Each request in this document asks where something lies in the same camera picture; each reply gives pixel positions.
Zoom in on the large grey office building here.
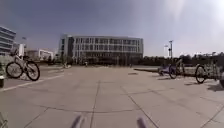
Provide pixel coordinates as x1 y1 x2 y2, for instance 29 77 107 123
58 33 145 66

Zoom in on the tall light pole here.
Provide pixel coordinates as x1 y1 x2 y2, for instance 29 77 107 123
168 39 174 61

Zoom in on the blue bicycle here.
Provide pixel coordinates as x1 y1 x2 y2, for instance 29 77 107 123
157 58 186 80

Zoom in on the robot's own part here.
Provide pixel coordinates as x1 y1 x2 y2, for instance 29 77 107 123
70 115 86 128
136 117 148 128

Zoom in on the low white building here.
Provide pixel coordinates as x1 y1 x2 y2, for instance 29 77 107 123
25 48 55 62

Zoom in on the row of dark trees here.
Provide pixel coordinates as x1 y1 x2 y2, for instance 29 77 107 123
142 52 224 68

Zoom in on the white bicycle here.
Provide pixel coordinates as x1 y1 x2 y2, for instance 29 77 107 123
5 48 41 82

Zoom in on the bicycle with basket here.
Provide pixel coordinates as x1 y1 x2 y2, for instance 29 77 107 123
194 59 223 85

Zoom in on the glass-fronted building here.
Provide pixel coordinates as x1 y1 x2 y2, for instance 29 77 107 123
0 25 17 56

